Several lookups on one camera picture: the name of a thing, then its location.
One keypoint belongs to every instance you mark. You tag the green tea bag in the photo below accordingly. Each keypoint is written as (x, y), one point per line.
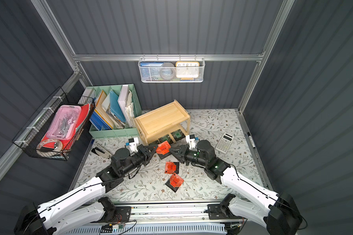
(168, 139)
(178, 135)

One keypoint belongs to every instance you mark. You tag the grey tape roll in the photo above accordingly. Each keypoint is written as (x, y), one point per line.
(167, 71)

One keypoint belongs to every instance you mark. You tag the black stapler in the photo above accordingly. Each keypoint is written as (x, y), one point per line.
(102, 152)

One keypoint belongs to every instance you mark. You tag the white wire wall basket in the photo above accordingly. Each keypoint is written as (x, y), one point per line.
(200, 79)

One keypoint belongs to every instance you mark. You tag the pink plastic case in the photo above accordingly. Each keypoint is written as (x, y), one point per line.
(64, 123)

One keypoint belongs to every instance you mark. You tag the red tea bag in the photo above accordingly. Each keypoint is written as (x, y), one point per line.
(172, 167)
(163, 150)
(174, 182)

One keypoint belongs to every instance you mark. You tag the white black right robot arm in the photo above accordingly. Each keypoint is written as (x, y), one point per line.
(277, 213)

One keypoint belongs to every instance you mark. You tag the clear tape roll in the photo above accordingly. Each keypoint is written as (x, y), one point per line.
(49, 147)

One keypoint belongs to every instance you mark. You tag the white calculator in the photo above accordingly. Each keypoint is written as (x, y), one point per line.
(224, 143)

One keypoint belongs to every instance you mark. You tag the blue box in wall basket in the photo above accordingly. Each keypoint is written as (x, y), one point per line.
(150, 71)

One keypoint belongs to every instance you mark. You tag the yellow white clock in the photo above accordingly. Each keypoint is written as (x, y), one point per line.
(187, 70)

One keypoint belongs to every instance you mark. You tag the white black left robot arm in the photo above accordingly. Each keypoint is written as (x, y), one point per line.
(88, 202)

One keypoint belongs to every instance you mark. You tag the green file organizer box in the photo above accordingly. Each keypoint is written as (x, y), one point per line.
(116, 107)

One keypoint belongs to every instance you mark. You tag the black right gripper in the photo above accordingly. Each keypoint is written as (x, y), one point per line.
(181, 151)

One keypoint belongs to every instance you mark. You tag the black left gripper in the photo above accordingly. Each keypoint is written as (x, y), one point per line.
(147, 152)

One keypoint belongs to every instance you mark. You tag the black wire side basket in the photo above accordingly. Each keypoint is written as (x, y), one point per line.
(34, 132)

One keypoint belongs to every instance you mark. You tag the black marker pen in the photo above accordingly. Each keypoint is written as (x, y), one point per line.
(251, 140)

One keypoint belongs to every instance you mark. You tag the wooden two-tier shelf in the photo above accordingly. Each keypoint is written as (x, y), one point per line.
(163, 121)

